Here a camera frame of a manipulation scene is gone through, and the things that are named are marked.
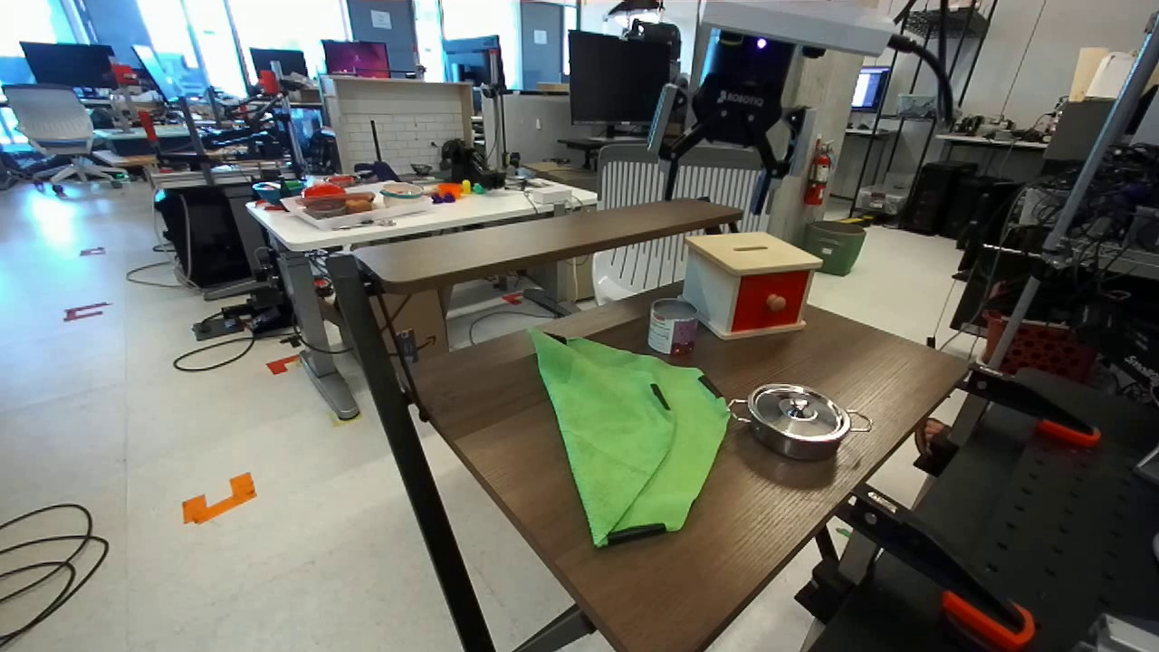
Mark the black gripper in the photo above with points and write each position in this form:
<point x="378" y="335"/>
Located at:
<point x="744" y="91"/>

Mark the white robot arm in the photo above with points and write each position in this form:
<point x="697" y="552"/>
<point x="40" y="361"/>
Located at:
<point x="799" y="24"/>

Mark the grey mesh panel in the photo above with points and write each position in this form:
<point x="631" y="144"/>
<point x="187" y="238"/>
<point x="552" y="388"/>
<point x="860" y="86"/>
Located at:
<point x="712" y="186"/>

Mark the red fire extinguisher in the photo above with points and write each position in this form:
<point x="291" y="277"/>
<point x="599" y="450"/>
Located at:
<point x="820" y="174"/>

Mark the large black monitor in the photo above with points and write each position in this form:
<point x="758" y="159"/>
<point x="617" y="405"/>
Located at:
<point x="621" y="74"/>

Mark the wooden box with red drawer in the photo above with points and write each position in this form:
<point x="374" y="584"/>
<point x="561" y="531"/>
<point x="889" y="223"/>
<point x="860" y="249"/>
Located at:
<point x="749" y="283"/>

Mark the green bin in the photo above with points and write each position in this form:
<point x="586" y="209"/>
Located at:
<point x="833" y="243"/>

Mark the small blue lit screen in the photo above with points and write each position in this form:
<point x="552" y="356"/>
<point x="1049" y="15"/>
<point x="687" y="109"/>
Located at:
<point x="871" y="87"/>

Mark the brown wooden raised shelf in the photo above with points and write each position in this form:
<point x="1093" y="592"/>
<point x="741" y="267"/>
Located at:
<point x="530" y="239"/>

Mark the black metal shelf rack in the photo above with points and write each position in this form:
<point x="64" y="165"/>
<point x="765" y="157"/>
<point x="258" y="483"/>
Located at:
<point x="965" y="133"/>

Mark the background computer monitor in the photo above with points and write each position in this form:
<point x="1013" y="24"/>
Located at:
<point x="281" y="60"/>
<point x="472" y="60"/>
<point x="357" y="60"/>
<point x="66" y="62"/>

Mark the colourful small toys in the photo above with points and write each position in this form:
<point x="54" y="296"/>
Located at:
<point x="452" y="190"/>

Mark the steel pot with lid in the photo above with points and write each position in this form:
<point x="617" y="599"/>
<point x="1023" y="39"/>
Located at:
<point x="799" y="419"/>

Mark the green cloth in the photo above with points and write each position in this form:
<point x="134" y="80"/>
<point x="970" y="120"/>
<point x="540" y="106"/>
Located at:
<point x="628" y="435"/>

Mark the white desk partition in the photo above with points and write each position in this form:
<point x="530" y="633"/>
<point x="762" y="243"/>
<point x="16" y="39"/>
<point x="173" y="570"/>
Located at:
<point x="400" y="120"/>

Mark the white desk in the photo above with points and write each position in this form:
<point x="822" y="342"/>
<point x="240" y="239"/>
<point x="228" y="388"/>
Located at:
<point x="400" y="220"/>

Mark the beige cardboard box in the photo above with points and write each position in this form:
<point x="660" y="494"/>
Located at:
<point x="1093" y="74"/>

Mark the red plastic crate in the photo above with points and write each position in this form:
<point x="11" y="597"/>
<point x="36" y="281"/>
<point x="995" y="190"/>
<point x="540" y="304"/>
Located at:
<point x="1041" y="349"/>

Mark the red orange tray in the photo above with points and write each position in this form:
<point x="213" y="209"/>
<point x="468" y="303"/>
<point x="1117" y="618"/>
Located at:
<point x="330" y="196"/>

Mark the black perforated board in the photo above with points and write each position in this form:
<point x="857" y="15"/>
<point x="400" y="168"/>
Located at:
<point x="1050" y="531"/>

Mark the black under desk cabinet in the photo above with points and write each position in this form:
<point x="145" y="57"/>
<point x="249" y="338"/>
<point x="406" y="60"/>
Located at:
<point x="199" y="238"/>

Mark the orange floor tape marker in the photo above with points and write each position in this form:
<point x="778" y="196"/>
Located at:
<point x="219" y="502"/>

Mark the white office chair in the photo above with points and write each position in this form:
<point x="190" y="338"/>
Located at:
<point x="54" y="129"/>

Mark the black metal table frame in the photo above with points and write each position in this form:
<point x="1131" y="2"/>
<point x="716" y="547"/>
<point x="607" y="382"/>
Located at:
<point x="411" y="483"/>

